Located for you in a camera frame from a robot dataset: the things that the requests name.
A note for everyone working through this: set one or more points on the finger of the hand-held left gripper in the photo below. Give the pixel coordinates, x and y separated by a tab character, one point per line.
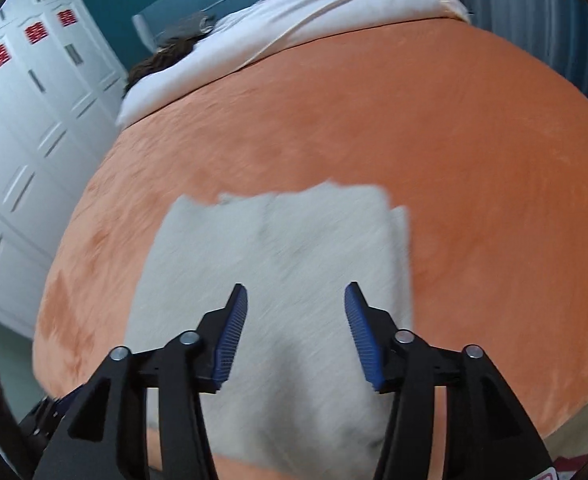
44	420

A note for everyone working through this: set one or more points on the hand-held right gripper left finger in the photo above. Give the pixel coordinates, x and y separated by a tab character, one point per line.
231	335

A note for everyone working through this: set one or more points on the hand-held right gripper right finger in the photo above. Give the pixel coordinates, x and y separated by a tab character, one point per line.
363	340

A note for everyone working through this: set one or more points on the grey sweater with black hearts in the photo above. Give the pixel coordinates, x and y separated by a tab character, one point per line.
299	260

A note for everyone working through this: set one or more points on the orange plush blanket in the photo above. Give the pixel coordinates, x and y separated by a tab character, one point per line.
473	160

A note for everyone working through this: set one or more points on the white wardrobe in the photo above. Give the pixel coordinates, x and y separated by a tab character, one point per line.
24	160

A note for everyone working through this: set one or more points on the dark brown garment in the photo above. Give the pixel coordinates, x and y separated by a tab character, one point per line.
154	62

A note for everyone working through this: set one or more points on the teal padded headboard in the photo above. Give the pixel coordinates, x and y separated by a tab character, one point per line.
174	20

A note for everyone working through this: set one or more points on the white duvet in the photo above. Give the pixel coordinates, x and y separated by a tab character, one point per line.
299	20

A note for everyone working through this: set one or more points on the blue-grey curtain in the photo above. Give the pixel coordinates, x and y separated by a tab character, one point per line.
548	25

